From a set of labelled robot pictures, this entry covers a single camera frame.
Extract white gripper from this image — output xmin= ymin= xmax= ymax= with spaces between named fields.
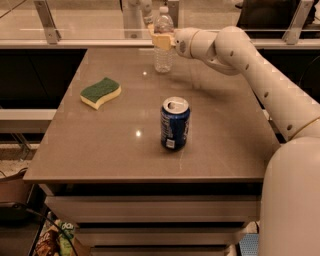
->
xmin=147 ymin=24 xmax=201 ymax=59

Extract clear plastic water bottle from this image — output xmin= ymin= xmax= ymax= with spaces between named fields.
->
xmin=154 ymin=6 xmax=174 ymax=73

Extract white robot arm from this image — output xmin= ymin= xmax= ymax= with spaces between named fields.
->
xmin=148 ymin=25 xmax=320 ymax=256

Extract blue soda can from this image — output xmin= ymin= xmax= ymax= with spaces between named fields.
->
xmin=160 ymin=97 xmax=191 ymax=150

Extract green and yellow sponge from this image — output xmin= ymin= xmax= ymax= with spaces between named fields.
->
xmin=80 ymin=77 xmax=121 ymax=110

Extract grey drawer cabinet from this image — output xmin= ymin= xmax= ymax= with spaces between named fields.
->
xmin=25 ymin=49 xmax=279 ymax=255

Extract brown bag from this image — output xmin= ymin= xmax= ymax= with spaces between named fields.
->
xmin=0 ymin=169 xmax=32 ymax=203

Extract snack bags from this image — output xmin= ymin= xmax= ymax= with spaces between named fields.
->
xmin=32 ymin=212 xmax=78 ymax=256

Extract blue perforated box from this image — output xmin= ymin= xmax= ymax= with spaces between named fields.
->
xmin=239 ymin=234 xmax=259 ymax=256

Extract metal glass bracket left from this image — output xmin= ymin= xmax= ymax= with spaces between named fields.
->
xmin=33 ymin=0 xmax=61 ymax=44

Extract metal glass bracket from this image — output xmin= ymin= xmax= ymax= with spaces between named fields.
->
xmin=33 ymin=0 xmax=61 ymax=44
xmin=282 ymin=0 xmax=314 ymax=45

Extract metal glass bracket right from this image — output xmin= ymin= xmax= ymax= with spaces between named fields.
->
xmin=282 ymin=0 xmax=314 ymax=45

